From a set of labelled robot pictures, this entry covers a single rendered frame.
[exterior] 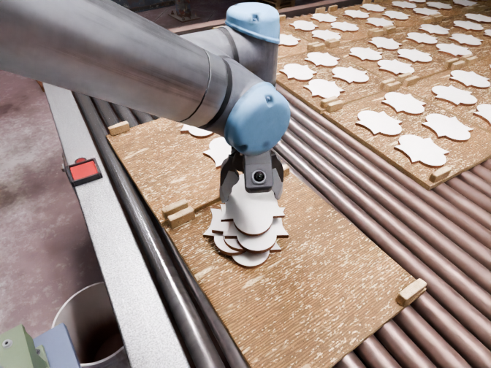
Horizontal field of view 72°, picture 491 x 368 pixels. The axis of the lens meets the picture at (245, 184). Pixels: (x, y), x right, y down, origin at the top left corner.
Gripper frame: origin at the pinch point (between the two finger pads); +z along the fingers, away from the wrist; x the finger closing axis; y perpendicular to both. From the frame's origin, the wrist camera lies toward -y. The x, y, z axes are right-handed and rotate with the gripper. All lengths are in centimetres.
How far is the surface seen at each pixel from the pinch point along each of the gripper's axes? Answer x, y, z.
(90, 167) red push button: 40.1, 24.7, 8.8
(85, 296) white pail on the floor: 59, 22, 69
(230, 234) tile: 4.6, -5.4, 3.6
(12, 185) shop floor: 142, 128, 102
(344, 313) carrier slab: -14.4, -21.1, 8.0
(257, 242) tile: -0.5, -7.8, 3.6
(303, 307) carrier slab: -7.5, -19.4, 8.0
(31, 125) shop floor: 156, 200, 102
